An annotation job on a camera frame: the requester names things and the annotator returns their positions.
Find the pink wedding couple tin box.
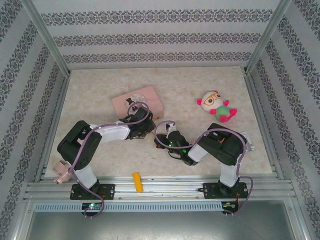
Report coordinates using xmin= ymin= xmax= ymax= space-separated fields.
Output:
xmin=111 ymin=85 xmax=165 ymax=120

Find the yellow foam block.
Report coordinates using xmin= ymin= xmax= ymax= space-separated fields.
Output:
xmin=132 ymin=171 xmax=145 ymax=194

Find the white plush toy with glasses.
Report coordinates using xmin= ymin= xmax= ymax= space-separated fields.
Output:
xmin=196 ymin=90 xmax=238 ymax=124

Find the white plastic holder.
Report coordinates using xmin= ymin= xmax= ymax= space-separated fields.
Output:
xmin=241 ymin=131 xmax=256 ymax=153

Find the grey metal sheet panel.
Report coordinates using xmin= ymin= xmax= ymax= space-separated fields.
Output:
xmin=24 ymin=211 xmax=307 ymax=240

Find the pink plastic toy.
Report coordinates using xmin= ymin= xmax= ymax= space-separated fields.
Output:
xmin=53 ymin=161 xmax=73 ymax=185

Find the aluminium mounting rail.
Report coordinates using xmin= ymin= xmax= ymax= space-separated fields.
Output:
xmin=24 ymin=175 xmax=294 ymax=201

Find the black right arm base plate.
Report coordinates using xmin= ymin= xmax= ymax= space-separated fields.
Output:
xmin=202 ymin=182 xmax=250 ymax=200

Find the grey slotted cable duct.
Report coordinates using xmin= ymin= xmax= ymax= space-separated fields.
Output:
xmin=33 ymin=201 xmax=224 ymax=213

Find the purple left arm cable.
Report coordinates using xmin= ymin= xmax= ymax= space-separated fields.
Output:
xmin=66 ymin=101 xmax=154 ymax=218

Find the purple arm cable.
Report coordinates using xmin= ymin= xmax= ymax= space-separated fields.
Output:
xmin=154 ymin=120 xmax=256 ymax=216
xmin=66 ymin=101 xmax=154 ymax=218

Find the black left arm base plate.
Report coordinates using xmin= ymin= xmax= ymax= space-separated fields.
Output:
xmin=70 ymin=183 xmax=116 ymax=201

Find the aluminium left side rail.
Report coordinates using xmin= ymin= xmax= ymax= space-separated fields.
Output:
xmin=33 ymin=71 xmax=72 ymax=182

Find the aluminium right side rail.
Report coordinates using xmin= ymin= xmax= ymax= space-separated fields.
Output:
xmin=242 ymin=67 xmax=287 ymax=181

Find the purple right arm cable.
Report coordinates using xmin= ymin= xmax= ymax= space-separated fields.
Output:
xmin=154 ymin=120 xmax=256 ymax=216

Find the aluminium left frame post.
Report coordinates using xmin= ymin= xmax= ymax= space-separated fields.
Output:
xmin=21 ymin=0 xmax=72 ymax=76

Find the aluminium frame post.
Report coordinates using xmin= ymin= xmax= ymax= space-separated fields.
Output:
xmin=242 ymin=0 xmax=294 ymax=76
xmin=21 ymin=0 xmax=72 ymax=76

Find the aluminium right frame post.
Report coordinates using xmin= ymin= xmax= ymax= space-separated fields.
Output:
xmin=242 ymin=0 xmax=294 ymax=76

